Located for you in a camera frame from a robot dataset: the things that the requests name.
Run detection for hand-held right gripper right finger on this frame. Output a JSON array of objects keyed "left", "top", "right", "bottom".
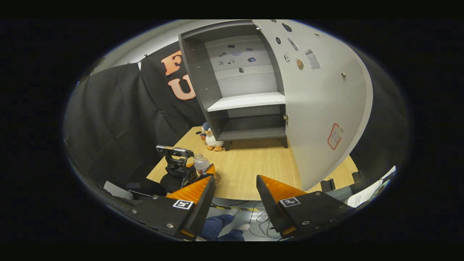
[{"left": 256, "top": 174, "right": 356, "bottom": 239}]

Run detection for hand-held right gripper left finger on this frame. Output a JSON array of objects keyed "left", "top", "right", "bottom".
[{"left": 123, "top": 175, "right": 216, "bottom": 240}]

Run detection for clear plastic bottle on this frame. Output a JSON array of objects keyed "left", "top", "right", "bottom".
[{"left": 193, "top": 153, "right": 212, "bottom": 175}]

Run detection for grey cabinet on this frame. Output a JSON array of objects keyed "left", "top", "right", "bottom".
[{"left": 178, "top": 21, "right": 289, "bottom": 151}]

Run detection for white cabinet door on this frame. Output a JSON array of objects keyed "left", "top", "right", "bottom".
[{"left": 252, "top": 19, "right": 374, "bottom": 191}]

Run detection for white cabinet shelf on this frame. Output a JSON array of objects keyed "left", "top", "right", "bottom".
[{"left": 207, "top": 92, "right": 286, "bottom": 112}]

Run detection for person's blue trouser leg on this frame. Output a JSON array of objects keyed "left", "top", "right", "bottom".
[{"left": 199, "top": 214, "right": 245, "bottom": 242}]

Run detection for penguin plush toy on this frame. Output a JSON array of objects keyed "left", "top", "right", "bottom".
[{"left": 200, "top": 121, "right": 224, "bottom": 152}]

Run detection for black backdrop cloth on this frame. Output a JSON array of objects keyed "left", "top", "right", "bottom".
[{"left": 63, "top": 41, "right": 412, "bottom": 192}]

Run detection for white paper sheet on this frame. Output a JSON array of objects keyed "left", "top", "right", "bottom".
[{"left": 346, "top": 165, "right": 397, "bottom": 208}]

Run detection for black floor cables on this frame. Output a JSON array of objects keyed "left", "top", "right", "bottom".
[{"left": 250, "top": 201, "right": 282, "bottom": 239}]

